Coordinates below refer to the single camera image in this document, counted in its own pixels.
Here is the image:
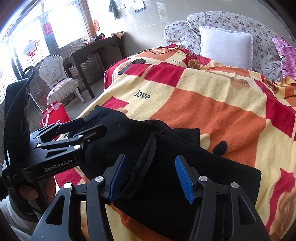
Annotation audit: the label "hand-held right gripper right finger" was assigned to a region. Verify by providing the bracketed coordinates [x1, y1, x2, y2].
[174, 155, 271, 241]

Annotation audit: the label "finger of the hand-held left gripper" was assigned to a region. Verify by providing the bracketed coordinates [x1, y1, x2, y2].
[29, 117, 93, 142]
[35, 124, 107, 151]

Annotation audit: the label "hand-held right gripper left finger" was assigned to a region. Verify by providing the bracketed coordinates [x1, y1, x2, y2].
[31, 154, 128, 241]

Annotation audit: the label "black pants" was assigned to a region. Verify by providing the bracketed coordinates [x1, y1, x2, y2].
[80, 105, 262, 241]

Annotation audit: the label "person's left forearm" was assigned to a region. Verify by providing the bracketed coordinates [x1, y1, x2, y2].
[0, 191, 43, 235]

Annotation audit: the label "person's left hand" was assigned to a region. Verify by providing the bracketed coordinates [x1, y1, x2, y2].
[18, 177, 56, 210]

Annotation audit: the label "red shopping bag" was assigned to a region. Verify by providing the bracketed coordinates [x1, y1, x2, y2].
[39, 102, 71, 135]

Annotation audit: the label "white ornate chair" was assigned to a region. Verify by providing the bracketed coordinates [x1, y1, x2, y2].
[38, 55, 86, 106]

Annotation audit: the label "black smartphone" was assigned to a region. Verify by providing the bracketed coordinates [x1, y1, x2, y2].
[117, 59, 147, 76]

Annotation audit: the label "checkered printed blanket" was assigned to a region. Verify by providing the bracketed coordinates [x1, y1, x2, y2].
[54, 44, 296, 241]

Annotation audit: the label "dark wooden desk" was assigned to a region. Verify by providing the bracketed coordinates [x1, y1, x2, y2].
[63, 35, 127, 99]

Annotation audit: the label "dark hanging cloth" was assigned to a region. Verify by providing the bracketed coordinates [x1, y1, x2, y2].
[108, 0, 119, 20]

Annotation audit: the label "floral pillow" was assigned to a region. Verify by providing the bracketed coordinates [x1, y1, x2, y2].
[186, 11, 285, 82]
[161, 22, 201, 54]

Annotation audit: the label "white pillow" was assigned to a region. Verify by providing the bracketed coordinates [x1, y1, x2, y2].
[199, 25, 253, 70]

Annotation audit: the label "pink penguin quilt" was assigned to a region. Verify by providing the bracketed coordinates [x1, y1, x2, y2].
[271, 36, 296, 81]

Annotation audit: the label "black cable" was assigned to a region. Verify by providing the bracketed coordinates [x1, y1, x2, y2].
[136, 45, 200, 69]

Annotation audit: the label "wall calendar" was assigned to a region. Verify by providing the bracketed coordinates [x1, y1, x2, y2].
[134, 0, 147, 12]

